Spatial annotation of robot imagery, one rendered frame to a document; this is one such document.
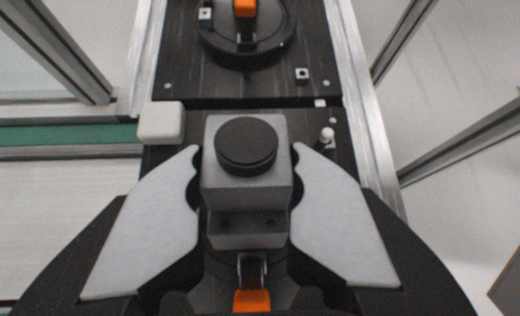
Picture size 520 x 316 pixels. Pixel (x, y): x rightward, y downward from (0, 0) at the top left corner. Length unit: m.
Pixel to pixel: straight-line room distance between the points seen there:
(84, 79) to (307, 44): 0.28
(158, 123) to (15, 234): 0.22
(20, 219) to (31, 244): 0.04
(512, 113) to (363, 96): 0.16
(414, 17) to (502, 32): 0.42
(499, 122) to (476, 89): 0.36
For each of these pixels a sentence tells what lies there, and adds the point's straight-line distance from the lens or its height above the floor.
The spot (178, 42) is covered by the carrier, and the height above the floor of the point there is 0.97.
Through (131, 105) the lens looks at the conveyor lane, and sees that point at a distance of 0.35.
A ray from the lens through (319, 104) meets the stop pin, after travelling 0.32.
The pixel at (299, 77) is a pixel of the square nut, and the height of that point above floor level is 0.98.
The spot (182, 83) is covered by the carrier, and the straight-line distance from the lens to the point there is 0.34.
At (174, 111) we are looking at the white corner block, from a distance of 0.29.
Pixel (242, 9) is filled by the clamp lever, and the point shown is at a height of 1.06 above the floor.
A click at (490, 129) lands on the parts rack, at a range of 0.27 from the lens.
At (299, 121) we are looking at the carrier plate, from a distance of 0.30.
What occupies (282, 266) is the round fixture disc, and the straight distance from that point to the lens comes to 0.23.
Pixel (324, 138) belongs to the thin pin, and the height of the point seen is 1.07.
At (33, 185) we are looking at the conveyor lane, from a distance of 0.43.
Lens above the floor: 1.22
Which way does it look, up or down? 68 degrees down
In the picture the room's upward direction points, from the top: 3 degrees clockwise
